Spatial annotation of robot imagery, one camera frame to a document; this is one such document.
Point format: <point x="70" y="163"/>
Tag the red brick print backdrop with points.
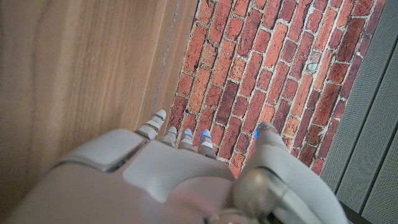
<point x="264" y="62"/>

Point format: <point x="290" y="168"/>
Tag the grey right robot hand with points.
<point x="155" y="186"/>

